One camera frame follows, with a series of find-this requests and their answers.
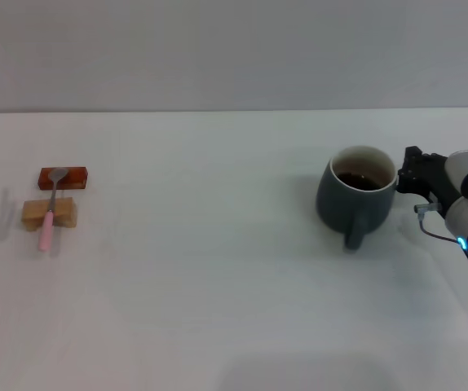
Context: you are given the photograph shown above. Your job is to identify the pink handled metal spoon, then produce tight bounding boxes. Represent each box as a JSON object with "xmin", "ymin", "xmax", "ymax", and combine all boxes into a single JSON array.
[{"xmin": 37, "ymin": 167, "xmax": 69, "ymax": 253}]

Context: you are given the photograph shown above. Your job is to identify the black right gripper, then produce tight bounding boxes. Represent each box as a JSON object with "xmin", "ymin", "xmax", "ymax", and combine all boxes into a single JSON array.
[{"xmin": 395, "ymin": 145, "xmax": 462, "ymax": 217}]

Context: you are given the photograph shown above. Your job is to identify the dark grey ceramic mug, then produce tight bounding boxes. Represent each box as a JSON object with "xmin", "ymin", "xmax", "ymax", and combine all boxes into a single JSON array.
[{"xmin": 315, "ymin": 145, "xmax": 398, "ymax": 253}]

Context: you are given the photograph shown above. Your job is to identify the reddish brown rectangular block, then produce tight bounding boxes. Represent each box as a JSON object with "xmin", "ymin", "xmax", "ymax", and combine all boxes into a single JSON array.
[{"xmin": 38, "ymin": 166, "xmax": 90, "ymax": 191}]

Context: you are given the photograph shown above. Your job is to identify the light wooden spoon rest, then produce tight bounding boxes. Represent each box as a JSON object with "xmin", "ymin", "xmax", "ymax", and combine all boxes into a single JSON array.
[{"xmin": 20, "ymin": 196, "xmax": 79, "ymax": 233}]

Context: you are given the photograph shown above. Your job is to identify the grey right gripper cable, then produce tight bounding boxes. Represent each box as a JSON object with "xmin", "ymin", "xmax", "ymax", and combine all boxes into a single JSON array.
[{"xmin": 413, "ymin": 202, "xmax": 463, "ymax": 246}]

